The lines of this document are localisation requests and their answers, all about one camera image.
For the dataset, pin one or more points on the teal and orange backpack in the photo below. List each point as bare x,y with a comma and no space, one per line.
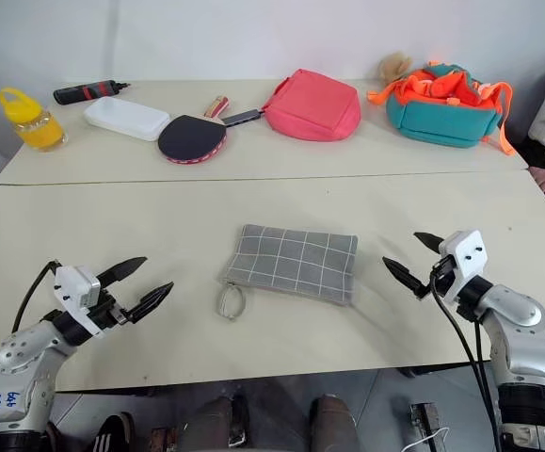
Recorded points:
441,117

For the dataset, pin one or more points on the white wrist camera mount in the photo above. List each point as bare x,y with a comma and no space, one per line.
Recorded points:
76,287
465,256

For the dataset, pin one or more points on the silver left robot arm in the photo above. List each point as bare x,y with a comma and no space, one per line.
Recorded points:
27,358

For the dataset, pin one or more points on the grey USB hub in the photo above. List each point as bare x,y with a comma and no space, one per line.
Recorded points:
244,117

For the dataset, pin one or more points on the black and red table tennis paddle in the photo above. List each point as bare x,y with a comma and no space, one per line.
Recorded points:
189,139

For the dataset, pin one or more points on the black shoe with white stripes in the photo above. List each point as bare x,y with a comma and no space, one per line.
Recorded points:
114,433

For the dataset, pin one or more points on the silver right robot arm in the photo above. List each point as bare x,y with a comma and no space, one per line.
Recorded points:
521,339

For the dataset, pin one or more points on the yellow-lidded jar of orange liquid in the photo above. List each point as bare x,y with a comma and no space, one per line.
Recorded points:
36,127

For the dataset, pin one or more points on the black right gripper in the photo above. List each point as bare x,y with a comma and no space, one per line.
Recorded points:
444,278

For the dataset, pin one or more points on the grey checked zipper pouch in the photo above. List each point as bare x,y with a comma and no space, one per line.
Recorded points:
291,263

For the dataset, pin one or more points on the white rectangular plastic box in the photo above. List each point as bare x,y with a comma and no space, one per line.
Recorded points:
123,117

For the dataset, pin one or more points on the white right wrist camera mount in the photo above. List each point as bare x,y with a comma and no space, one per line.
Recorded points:
465,256

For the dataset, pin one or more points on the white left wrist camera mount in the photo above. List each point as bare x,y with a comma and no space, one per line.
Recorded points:
76,287

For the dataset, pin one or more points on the metal bracket under table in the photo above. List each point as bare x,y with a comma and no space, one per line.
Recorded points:
425,424

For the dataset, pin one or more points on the pink fabric pouch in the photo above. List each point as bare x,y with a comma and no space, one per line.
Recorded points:
312,106

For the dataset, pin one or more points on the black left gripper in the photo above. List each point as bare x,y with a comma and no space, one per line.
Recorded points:
107,313

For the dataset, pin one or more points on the black and red marker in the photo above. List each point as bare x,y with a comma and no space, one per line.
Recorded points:
84,92

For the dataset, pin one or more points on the beige fluffy plush toy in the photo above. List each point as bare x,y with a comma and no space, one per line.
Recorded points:
394,66

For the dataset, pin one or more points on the dark rounded shape under table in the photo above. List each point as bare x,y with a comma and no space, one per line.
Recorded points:
333,424
213,424

